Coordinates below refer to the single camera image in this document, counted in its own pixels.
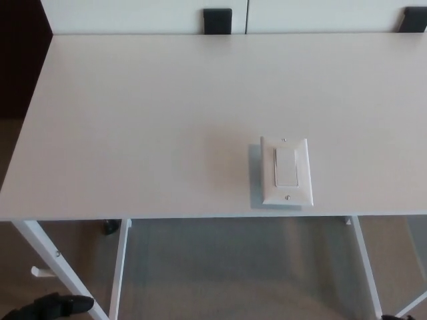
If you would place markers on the white peg on table leg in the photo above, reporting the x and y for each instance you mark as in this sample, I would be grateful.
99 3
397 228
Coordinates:
40 271

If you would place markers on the white metal table leg frame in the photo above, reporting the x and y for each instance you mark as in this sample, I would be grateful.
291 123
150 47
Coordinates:
367 266
53 263

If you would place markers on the black bracket clip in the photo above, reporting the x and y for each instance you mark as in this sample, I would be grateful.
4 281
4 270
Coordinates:
217 20
416 20

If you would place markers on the white rocker light switch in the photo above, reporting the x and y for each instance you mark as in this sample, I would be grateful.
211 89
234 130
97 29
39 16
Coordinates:
287 173

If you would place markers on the dark brown panel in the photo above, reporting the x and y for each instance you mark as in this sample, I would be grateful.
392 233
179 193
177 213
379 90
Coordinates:
20 56

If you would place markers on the small black floor object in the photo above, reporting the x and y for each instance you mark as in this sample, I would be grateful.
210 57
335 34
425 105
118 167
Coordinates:
110 226

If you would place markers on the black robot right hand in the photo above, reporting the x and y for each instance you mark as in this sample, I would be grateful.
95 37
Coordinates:
393 317

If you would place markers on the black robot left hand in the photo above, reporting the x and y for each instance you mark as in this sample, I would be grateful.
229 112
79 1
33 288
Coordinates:
43 308

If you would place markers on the white low cabinet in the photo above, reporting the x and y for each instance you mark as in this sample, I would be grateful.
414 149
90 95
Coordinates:
133 16

